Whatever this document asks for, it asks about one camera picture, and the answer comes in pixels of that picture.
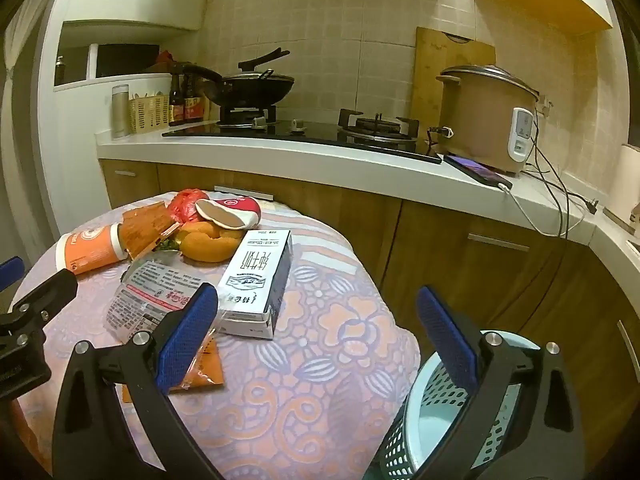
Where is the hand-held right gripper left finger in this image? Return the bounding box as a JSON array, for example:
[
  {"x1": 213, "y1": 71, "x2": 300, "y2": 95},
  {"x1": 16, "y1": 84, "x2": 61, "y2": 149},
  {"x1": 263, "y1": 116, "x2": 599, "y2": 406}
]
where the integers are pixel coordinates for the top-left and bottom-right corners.
[{"x1": 51, "y1": 282, "x2": 223, "y2": 480}]

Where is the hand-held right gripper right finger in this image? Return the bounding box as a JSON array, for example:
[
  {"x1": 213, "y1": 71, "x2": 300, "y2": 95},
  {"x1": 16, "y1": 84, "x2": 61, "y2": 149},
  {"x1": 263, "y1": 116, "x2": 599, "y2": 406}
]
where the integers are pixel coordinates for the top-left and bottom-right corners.
[{"x1": 416, "y1": 285, "x2": 587, "y2": 480}]

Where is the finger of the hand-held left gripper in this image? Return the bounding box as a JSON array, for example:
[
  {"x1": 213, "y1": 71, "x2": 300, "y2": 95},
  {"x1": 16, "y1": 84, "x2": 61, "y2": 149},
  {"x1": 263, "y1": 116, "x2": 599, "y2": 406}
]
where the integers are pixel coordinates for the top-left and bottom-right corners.
[
  {"x1": 9, "y1": 269, "x2": 79, "y2": 333},
  {"x1": 0, "y1": 256, "x2": 26, "y2": 292}
]

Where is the orange paper cup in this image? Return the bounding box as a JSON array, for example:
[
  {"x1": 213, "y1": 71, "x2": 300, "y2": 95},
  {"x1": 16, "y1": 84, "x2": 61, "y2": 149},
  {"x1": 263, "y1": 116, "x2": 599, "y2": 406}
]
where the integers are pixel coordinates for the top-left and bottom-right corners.
[{"x1": 55, "y1": 223, "x2": 132, "y2": 276}]

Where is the clear printed plastic bag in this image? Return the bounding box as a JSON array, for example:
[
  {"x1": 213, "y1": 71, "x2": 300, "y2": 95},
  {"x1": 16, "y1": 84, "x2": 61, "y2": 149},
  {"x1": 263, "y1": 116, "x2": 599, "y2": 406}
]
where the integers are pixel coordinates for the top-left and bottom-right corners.
[{"x1": 105, "y1": 255, "x2": 206, "y2": 345}]

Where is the light blue waste basket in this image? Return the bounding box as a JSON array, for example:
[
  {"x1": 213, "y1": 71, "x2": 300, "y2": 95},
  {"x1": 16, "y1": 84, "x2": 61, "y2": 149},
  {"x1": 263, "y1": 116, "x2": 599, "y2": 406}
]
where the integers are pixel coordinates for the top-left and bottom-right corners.
[{"x1": 372, "y1": 330, "x2": 543, "y2": 480}]

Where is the white milk carton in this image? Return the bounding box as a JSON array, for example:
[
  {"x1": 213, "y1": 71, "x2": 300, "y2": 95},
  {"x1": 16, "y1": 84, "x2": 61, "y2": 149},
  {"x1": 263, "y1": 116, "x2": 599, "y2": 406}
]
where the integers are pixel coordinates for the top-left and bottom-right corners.
[{"x1": 212, "y1": 229, "x2": 293, "y2": 340}]

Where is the orange printed wrapper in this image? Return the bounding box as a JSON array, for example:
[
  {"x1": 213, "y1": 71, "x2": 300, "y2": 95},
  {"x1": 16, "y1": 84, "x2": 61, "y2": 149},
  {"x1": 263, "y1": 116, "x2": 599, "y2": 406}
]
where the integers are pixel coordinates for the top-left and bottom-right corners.
[{"x1": 121, "y1": 201, "x2": 181, "y2": 261}]

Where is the red and white paper cup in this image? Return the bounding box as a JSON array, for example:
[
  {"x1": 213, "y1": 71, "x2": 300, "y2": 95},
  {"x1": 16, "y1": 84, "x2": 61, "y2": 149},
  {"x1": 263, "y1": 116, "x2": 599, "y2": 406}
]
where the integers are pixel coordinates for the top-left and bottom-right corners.
[{"x1": 194, "y1": 197, "x2": 261, "y2": 231}]

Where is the wooden base cabinet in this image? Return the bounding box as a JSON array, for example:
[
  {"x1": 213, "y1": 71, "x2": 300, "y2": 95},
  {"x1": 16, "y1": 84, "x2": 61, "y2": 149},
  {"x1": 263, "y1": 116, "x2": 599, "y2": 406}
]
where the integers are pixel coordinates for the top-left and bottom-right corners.
[{"x1": 98, "y1": 159, "x2": 640, "y2": 466}]

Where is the yellow bread piece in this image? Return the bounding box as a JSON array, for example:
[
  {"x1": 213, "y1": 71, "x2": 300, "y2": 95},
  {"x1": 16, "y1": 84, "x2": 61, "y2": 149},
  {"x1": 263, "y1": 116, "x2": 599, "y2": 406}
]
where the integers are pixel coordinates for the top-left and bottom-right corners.
[{"x1": 177, "y1": 221, "x2": 240, "y2": 263}]

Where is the floral tablecloth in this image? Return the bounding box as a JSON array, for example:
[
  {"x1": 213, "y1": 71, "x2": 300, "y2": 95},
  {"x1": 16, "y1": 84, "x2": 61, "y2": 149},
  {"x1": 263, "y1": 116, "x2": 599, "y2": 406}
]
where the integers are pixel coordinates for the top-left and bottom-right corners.
[{"x1": 9, "y1": 189, "x2": 423, "y2": 480}]

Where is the red plastic bag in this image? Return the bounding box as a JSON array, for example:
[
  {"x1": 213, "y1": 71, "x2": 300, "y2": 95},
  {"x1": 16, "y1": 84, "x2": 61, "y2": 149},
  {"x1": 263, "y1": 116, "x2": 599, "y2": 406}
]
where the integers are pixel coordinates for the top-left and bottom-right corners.
[{"x1": 167, "y1": 188, "x2": 211, "y2": 224}]

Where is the black smartphone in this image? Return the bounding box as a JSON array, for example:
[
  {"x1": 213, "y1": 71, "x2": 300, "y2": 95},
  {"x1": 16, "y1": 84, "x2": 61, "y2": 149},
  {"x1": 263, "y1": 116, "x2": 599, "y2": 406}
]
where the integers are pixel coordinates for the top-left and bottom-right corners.
[{"x1": 444, "y1": 154, "x2": 513, "y2": 190}]

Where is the steel tumbler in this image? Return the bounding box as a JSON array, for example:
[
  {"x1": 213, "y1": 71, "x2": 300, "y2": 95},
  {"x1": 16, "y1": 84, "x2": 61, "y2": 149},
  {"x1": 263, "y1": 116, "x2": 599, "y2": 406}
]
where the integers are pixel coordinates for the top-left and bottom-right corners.
[{"x1": 111, "y1": 84, "x2": 132, "y2": 140}]

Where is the yellow chopstick basket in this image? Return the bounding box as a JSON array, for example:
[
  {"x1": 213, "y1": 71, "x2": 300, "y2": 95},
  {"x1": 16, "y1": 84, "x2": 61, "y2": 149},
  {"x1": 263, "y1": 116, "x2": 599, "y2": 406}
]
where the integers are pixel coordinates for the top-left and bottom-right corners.
[{"x1": 129, "y1": 92, "x2": 171, "y2": 135}]

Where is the brown rice cooker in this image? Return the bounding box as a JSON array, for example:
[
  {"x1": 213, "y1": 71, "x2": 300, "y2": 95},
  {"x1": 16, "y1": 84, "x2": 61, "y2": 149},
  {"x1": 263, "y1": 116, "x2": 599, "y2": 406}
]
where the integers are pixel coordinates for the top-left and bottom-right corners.
[{"x1": 435, "y1": 64, "x2": 541, "y2": 176}]

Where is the black gas stove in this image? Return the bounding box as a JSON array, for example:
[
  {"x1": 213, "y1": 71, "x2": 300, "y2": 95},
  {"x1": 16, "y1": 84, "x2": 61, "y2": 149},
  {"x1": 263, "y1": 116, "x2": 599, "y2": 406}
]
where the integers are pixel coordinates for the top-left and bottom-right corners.
[{"x1": 161, "y1": 107, "x2": 443, "y2": 165}]

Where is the white electric kettle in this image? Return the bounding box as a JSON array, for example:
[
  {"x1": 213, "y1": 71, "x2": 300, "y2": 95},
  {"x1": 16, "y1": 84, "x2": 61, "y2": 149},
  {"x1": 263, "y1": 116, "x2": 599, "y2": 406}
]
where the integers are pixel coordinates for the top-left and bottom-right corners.
[{"x1": 602, "y1": 144, "x2": 640, "y2": 223}]

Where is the black wok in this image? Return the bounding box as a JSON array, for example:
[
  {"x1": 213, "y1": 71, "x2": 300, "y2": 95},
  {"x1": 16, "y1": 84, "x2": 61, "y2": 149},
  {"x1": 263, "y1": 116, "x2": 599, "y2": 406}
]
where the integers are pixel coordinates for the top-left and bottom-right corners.
[{"x1": 182, "y1": 62, "x2": 296, "y2": 109}]

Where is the wooden cutting board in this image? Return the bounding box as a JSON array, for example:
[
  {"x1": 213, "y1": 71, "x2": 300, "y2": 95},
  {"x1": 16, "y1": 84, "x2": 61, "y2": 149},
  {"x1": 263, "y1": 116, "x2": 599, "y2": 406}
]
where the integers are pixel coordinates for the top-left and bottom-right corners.
[{"x1": 411, "y1": 26, "x2": 497, "y2": 133}]

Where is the black wok lid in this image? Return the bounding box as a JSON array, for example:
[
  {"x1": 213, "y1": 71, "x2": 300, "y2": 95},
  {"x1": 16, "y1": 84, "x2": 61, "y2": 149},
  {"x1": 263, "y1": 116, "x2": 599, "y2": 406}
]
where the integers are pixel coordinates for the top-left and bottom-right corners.
[{"x1": 220, "y1": 48, "x2": 296, "y2": 83}]

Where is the white charging cable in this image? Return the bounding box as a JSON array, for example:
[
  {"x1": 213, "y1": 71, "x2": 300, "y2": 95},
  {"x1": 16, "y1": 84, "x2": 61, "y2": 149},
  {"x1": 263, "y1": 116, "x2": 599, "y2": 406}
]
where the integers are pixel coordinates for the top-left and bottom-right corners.
[{"x1": 497, "y1": 182, "x2": 586, "y2": 237}]

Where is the black power cable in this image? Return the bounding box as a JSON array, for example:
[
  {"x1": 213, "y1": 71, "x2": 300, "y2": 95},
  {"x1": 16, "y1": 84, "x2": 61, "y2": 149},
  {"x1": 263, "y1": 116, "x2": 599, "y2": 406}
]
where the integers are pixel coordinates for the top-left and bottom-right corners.
[{"x1": 520, "y1": 100, "x2": 601, "y2": 331}]

